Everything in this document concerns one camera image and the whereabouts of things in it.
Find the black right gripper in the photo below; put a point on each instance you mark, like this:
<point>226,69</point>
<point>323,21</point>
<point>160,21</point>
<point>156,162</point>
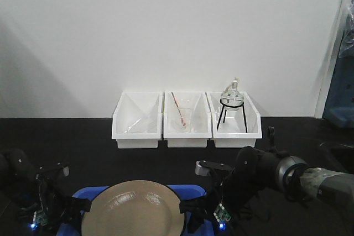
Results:
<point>228,200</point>

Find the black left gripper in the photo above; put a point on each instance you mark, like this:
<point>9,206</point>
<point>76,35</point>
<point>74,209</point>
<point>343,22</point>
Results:
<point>42,202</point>

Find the blue plastic tray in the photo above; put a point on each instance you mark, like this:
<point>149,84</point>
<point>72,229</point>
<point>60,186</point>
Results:
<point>138,208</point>

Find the beige plate with black rim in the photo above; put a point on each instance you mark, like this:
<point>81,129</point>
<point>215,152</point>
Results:
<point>132,208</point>

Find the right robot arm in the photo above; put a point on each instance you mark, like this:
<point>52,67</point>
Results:
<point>299,182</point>

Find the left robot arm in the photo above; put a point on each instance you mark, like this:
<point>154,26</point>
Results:
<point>15,166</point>

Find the clear glass beaker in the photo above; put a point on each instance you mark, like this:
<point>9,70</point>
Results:
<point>176,123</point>

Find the red glass stirring rod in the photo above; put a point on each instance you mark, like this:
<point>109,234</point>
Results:
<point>183,123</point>

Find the white right storage bin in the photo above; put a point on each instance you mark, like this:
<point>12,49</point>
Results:
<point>231,134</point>

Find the white storage bin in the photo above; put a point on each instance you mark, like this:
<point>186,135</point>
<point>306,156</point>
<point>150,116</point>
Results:
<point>137,120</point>
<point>201,130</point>
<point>231,134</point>

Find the white middle storage bin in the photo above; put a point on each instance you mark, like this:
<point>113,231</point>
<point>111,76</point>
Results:
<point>201,130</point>

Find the white left storage bin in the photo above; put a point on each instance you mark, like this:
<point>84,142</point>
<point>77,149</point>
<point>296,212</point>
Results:
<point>137,120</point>

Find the black metal tripod stand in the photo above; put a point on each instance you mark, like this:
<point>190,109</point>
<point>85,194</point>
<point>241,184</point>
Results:
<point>225,114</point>

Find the round glass flask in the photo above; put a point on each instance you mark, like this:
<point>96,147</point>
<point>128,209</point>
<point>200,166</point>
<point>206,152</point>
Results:
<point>231,98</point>

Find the black sink basin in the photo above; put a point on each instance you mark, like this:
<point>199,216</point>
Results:
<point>339,155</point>

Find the blue equipment at right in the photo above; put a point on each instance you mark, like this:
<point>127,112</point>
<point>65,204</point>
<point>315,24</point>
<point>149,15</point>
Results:
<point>339,104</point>

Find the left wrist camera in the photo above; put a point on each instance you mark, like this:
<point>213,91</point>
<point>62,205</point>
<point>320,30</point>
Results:
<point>58,168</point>

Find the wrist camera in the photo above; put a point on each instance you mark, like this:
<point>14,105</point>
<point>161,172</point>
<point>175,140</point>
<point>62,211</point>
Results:
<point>203,167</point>
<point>58,168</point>

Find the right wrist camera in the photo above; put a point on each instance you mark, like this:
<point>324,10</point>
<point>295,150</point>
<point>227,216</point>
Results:
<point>203,167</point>

